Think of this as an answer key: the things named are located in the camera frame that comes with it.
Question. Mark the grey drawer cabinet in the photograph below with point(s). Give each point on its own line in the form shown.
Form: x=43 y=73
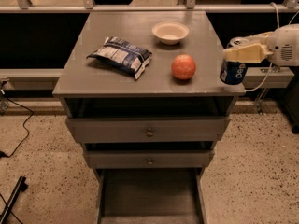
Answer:
x=90 y=90

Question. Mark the black floor bar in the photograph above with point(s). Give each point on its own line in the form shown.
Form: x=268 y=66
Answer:
x=20 y=186

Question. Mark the blue pepsi can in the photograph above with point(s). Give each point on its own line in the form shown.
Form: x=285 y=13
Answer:
x=232 y=70

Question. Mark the metal railing frame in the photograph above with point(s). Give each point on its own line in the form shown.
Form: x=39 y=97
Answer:
x=214 y=6

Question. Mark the grey open bottom drawer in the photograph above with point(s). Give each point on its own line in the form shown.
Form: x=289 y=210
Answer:
x=150 y=196

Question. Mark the white paper bowl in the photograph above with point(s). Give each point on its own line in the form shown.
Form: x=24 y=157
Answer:
x=170 y=33

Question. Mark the grey top drawer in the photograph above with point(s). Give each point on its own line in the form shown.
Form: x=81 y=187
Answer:
x=147 y=130

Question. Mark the blue chip bag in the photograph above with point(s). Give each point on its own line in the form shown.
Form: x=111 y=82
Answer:
x=123 y=55

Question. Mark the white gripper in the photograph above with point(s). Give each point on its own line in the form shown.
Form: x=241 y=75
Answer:
x=282 y=46

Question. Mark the grey middle drawer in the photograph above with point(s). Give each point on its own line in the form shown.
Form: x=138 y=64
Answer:
x=147 y=159

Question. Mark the orange round fruit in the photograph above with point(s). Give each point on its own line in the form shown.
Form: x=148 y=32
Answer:
x=183 y=67

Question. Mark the metal stand leg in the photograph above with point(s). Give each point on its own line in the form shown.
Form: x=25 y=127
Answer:
x=272 y=69

